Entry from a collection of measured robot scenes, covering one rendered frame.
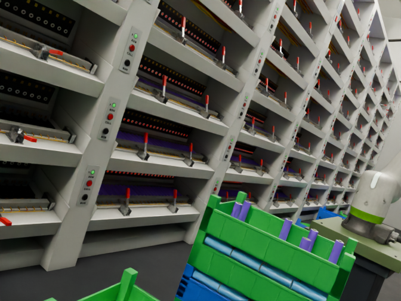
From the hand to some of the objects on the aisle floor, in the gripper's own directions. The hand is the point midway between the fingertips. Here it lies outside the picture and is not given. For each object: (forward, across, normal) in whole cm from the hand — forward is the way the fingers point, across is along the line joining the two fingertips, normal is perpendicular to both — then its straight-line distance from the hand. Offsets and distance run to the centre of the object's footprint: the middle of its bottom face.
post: (-146, -26, -98) cm, 178 cm away
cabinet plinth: (-125, -54, -96) cm, 167 cm away
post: (-65, -139, -81) cm, 174 cm away
